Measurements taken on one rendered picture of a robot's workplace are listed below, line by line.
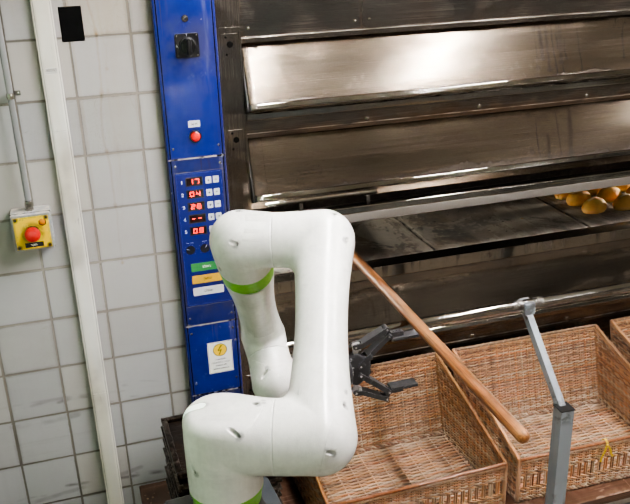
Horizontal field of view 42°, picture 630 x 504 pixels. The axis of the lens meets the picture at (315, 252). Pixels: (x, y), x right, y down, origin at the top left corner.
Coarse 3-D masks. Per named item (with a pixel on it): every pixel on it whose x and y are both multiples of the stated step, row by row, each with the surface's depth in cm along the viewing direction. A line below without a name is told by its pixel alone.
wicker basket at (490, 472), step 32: (352, 384) 265; (448, 384) 267; (384, 416) 269; (416, 416) 273; (448, 416) 270; (416, 448) 268; (448, 448) 268; (480, 448) 251; (320, 480) 230; (352, 480) 254; (384, 480) 253; (416, 480) 253; (448, 480) 232; (480, 480) 236
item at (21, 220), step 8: (16, 208) 218; (24, 208) 218; (40, 208) 217; (48, 208) 217; (16, 216) 212; (24, 216) 213; (32, 216) 213; (40, 216) 214; (48, 216) 215; (16, 224) 213; (24, 224) 213; (32, 224) 214; (48, 224) 215; (16, 232) 214; (24, 232) 214; (40, 232) 215; (48, 232) 216; (16, 240) 214; (24, 240) 215; (40, 240) 216; (48, 240) 217; (16, 248) 215; (24, 248) 216; (32, 248) 216; (40, 248) 217
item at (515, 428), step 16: (368, 272) 248; (384, 288) 236; (400, 304) 226; (416, 320) 217; (432, 336) 209; (448, 352) 201; (464, 368) 194; (480, 384) 187; (480, 400) 184; (496, 400) 181; (496, 416) 178; (512, 416) 175; (512, 432) 172; (528, 432) 170
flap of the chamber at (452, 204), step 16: (560, 176) 270; (448, 192) 257; (512, 192) 246; (528, 192) 247; (544, 192) 249; (560, 192) 250; (320, 208) 247; (400, 208) 236; (416, 208) 238; (432, 208) 239; (448, 208) 241
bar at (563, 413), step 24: (600, 288) 240; (624, 288) 241; (456, 312) 228; (480, 312) 229; (504, 312) 232; (528, 312) 233; (360, 336) 220; (552, 384) 226; (552, 432) 227; (552, 456) 229; (552, 480) 230
